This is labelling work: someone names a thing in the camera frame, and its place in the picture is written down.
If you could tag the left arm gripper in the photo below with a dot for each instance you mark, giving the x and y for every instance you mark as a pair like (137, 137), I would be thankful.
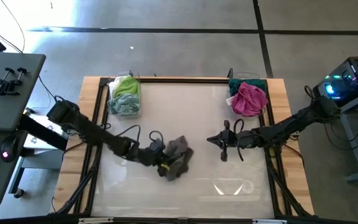
(162, 172)

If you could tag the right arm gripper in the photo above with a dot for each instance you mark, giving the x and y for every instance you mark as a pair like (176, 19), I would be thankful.
(226, 124)

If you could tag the grey-green towel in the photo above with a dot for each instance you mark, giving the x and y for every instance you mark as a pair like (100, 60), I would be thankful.
(179, 155)

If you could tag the magenta towel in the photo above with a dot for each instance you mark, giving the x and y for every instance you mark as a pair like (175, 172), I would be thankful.
(249, 99)

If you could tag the dark green towel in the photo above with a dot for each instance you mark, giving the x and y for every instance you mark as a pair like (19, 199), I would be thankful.
(238, 84)

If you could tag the mint green towel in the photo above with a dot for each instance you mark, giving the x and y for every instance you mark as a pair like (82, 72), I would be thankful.
(124, 105)

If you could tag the lime green towel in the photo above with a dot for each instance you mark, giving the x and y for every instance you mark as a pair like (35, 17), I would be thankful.
(129, 87)

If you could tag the cream towel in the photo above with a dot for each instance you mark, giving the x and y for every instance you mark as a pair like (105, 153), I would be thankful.
(114, 84)

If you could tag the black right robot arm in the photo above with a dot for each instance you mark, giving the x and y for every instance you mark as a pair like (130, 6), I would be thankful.
(291, 126)

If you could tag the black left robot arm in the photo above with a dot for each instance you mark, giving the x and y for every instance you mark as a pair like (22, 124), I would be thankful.
(89, 130)

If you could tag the clear plastic basket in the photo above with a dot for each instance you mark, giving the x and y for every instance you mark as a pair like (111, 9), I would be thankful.
(126, 73)
(244, 74)

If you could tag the grey desk leg with caster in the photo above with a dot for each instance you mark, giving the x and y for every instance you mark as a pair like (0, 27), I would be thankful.
(39, 160)

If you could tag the white box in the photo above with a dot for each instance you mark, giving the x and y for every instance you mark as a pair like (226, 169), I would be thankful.
(40, 141)

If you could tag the grey side table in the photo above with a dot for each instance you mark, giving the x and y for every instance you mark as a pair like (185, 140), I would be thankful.
(354, 149)

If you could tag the black computer mouse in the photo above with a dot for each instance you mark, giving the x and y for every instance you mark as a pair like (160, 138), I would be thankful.
(9, 149)

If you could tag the black clamp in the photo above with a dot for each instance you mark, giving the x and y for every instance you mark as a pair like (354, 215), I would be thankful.
(22, 70)
(9, 70)

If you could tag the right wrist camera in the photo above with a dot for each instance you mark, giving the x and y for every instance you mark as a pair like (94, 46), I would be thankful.
(234, 140)

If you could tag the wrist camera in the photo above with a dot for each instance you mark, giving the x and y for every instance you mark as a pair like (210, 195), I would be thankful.
(234, 140)
(156, 145)

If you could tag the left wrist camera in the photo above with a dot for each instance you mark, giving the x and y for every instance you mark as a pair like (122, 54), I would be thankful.
(156, 145)

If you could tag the black table frame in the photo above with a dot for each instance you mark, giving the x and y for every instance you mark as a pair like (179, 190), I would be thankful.
(182, 80)

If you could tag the silver metal bracket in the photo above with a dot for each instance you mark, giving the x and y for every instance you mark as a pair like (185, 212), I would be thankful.
(269, 221)
(95, 220)

